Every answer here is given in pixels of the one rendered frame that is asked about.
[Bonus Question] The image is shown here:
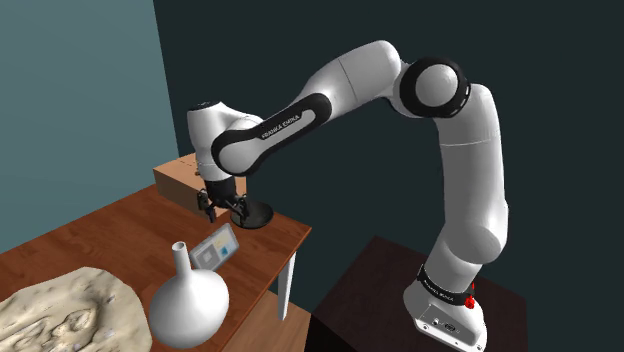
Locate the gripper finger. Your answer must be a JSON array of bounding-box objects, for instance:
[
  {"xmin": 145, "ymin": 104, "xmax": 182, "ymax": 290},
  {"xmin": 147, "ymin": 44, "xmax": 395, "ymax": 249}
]
[
  {"xmin": 196, "ymin": 188, "xmax": 218, "ymax": 224},
  {"xmin": 225, "ymin": 193, "xmax": 250, "ymax": 220}
]

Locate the black bowl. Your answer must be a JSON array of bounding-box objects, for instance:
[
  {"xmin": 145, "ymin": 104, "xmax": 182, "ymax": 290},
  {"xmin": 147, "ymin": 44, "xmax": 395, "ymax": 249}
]
[{"xmin": 229, "ymin": 200, "xmax": 275, "ymax": 230}]

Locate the brown cardboard box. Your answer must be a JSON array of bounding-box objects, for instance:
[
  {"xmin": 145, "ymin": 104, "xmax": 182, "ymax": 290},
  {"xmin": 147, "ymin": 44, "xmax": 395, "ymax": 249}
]
[{"xmin": 152, "ymin": 151, "xmax": 248, "ymax": 219}]

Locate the grey tablet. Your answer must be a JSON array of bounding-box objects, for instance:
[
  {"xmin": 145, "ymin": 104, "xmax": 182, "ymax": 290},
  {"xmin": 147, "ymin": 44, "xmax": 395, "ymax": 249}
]
[{"xmin": 188, "ymin": 222, "xmax": 241, "ymax": 273}]

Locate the brown wooden table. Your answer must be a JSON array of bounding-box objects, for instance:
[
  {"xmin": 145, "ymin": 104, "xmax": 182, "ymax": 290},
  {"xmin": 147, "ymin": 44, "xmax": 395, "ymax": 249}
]
[{"xmin": 0, "ymin": 183, "xmax": 313, "ymax": 352}]

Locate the white round vase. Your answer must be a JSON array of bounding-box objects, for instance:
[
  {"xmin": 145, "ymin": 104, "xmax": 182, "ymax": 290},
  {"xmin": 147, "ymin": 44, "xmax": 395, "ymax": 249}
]
[{"xmin": 148, "ymin": 241, "xmax": 230, "ymax": 350}]

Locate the dark robot stand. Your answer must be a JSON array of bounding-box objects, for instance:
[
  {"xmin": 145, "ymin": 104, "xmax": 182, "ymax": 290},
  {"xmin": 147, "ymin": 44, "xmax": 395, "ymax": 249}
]
[{"xmin": 303, "ymin": 235, "xmax": 530, "ymax": 352}]

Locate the beige crumpled cloth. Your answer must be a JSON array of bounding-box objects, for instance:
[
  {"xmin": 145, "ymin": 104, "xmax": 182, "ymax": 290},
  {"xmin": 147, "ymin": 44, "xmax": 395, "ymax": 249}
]
[{"xmin": 0, "ymin": 266, "xmax": 153, "ymax": 352}]

